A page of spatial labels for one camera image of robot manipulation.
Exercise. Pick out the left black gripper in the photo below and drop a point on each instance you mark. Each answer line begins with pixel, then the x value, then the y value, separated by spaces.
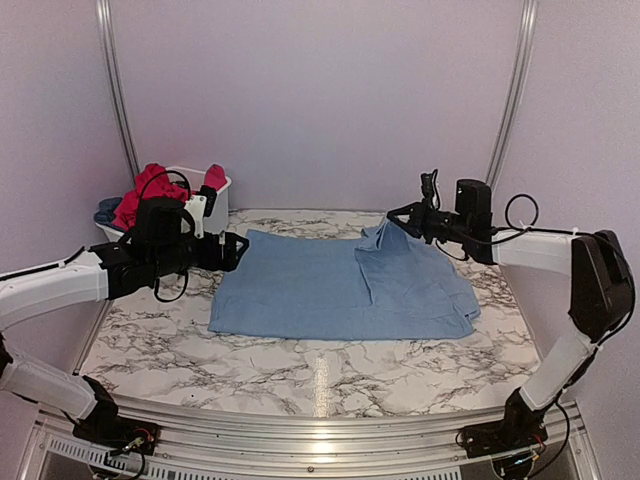
pixel 230 259

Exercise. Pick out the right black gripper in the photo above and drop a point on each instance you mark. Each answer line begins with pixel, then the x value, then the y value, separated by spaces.
pixel 416 209

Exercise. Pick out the light blue button shirt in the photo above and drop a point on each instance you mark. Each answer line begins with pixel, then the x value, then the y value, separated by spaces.
pixel 384 285

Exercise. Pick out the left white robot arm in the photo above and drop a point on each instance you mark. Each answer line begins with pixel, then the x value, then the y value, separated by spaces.
pixel 30 293

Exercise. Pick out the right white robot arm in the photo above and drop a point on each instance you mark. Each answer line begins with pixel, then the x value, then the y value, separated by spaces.
pixel 602 289

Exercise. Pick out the white plastic laundry bin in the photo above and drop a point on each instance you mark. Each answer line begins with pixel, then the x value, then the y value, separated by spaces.
pixel 214 177

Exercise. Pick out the red garment in bin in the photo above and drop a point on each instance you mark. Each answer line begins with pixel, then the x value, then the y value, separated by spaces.
pixel 170 184

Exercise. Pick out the dark blue garment in bin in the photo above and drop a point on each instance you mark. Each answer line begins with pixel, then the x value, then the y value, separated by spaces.
pixel 105 215

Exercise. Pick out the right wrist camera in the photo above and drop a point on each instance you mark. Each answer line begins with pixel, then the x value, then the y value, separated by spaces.
pixel 430 189

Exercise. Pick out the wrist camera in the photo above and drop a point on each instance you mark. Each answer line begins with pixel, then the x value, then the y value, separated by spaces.
pixel 200 206
pixel 430 189

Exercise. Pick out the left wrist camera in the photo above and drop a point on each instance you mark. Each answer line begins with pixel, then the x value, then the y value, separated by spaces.
pixel 200 206

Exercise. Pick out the front aluminium rail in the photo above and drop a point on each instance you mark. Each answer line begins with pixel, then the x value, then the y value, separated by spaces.
pixel 207 444

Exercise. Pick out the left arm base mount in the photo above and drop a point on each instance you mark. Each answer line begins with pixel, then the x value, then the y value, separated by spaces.
pixel 122 435

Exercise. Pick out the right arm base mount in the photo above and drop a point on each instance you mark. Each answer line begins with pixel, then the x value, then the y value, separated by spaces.
pixel 497 437

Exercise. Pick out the right aluminium frame post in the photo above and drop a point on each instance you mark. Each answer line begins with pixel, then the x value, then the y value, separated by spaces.
pixel 518 78

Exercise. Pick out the aluminium frame post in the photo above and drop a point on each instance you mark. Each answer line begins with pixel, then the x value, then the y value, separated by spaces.
pixel 109 50
pixel 518 78

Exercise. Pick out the left aluminium frame post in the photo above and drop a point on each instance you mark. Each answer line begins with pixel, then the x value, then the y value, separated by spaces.
pixel 109 50

